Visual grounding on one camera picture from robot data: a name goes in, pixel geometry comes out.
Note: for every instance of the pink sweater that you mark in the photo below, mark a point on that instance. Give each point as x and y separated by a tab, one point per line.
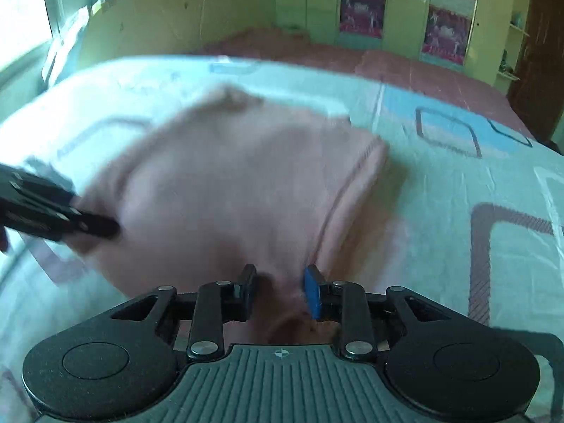
229	194

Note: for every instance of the window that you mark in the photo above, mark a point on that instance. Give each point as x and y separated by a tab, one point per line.
22	4

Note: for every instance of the pink wall poster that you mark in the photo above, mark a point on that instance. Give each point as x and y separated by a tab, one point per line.
445	33
361	12

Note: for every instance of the grey curtain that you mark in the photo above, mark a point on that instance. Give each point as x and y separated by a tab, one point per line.
75	22

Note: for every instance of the corner shelf unit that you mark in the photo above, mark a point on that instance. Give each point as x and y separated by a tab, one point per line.
515	22

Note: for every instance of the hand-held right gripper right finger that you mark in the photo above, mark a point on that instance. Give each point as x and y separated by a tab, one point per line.
313	293

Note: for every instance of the cream bed headboard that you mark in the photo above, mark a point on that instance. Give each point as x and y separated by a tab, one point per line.
176	13

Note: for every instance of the blue patterned bed sheet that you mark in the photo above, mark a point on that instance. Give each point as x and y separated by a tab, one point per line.
440	211

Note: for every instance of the pale green wardrobe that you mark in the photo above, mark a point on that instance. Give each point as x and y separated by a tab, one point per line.
405	13

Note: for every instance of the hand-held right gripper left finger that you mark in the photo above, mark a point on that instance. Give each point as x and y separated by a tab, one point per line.
246	293

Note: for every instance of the dark wooden door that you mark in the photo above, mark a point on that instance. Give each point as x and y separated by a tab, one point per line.
539	53

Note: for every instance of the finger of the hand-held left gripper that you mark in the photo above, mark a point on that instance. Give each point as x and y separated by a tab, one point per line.
94	225

